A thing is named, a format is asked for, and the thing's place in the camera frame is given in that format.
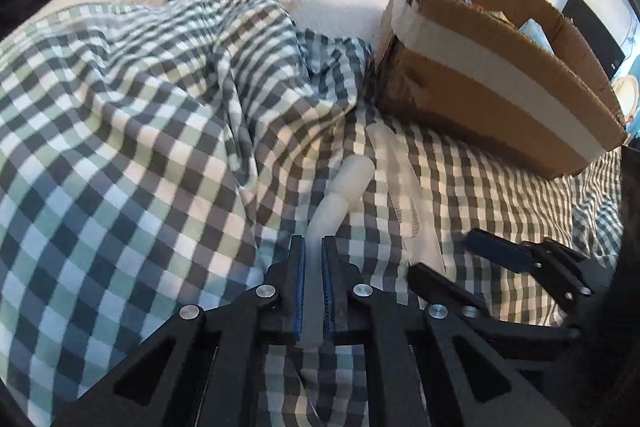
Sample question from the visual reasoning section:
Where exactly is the checked blanket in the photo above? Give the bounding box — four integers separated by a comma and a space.
0, 0, 623, 427

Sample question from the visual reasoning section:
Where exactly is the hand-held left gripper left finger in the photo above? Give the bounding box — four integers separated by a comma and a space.
52, 234, 307, 427

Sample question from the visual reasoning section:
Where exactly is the white knit cloth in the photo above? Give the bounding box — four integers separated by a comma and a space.
362, 122, 448, 273

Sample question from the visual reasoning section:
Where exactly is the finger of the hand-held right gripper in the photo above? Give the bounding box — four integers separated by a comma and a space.
407, 263, 583, 348
465, 228, 601, 308

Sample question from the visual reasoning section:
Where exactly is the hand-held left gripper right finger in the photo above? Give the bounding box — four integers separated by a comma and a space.
321, 235, 573, 427

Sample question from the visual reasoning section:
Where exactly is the brown cardboard box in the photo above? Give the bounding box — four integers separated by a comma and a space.
372, 0, 628, 180

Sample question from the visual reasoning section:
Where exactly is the white round object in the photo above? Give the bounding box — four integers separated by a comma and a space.
612, 74, 640, 118

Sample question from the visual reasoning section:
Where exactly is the white blue wipes packet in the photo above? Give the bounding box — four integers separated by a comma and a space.
517, 18, 557, 55

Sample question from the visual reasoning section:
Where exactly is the black television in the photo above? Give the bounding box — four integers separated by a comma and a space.
562, 0, 626, 80

